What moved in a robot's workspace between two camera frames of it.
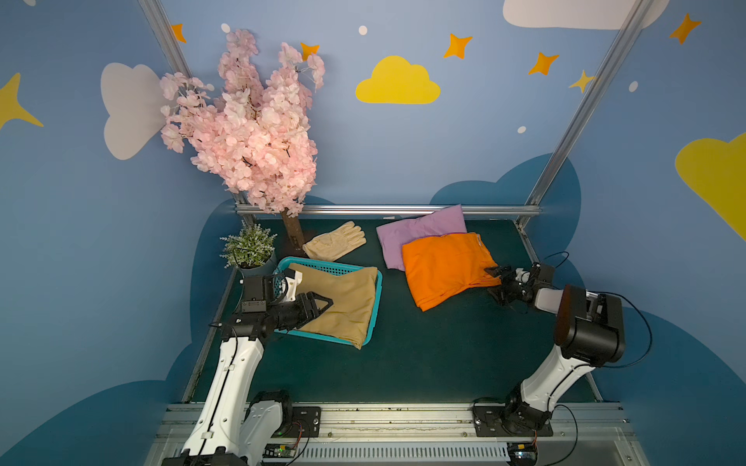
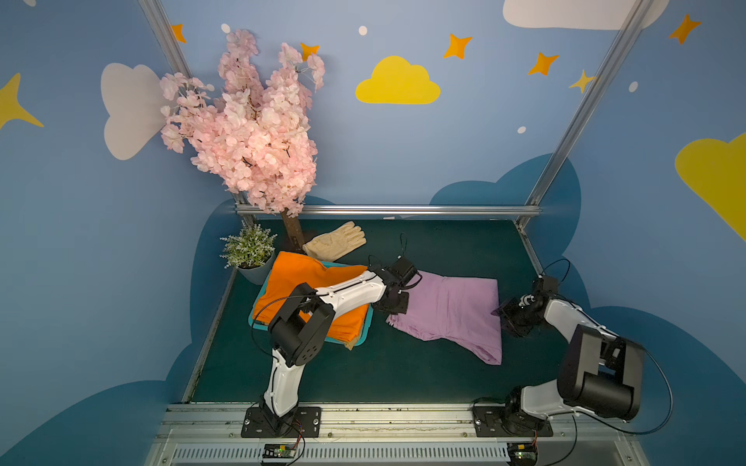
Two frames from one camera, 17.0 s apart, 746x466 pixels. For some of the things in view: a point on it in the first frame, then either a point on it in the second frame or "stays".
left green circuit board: (279, 450) stays
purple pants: (392, 237) to (456, 309)
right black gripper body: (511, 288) to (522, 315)
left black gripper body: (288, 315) to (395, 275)
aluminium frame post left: (159, 24) stays
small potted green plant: (252, 250) stays
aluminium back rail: (240, 209) stays
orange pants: (444, 265) to (287, 270)
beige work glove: (337, 243) stays
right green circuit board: (522, 453) stays
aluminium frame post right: (575, 122) stays
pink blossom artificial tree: (254, 134) stays
